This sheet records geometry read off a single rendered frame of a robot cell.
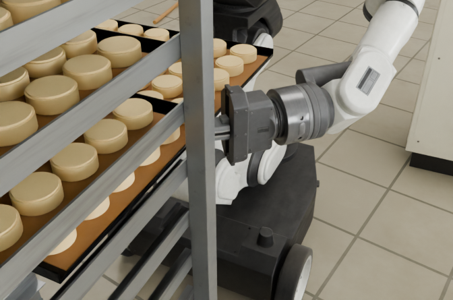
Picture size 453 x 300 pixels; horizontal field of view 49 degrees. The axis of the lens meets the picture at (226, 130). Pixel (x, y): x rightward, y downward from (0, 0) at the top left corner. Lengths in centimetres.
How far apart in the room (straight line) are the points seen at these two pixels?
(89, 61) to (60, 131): 13
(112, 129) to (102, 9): 18
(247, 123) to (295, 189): 93
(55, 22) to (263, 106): 37
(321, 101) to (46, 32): 45
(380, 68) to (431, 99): 113
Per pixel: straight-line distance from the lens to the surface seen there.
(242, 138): 73
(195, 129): 65
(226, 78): 84
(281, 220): 152
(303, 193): 162
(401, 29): 89
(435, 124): 198
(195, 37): 59
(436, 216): 192
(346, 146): 216
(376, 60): 81
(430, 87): 191
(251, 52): 93
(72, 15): 44
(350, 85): 77
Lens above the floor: 120
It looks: 33 degrees down
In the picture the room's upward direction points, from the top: straight up
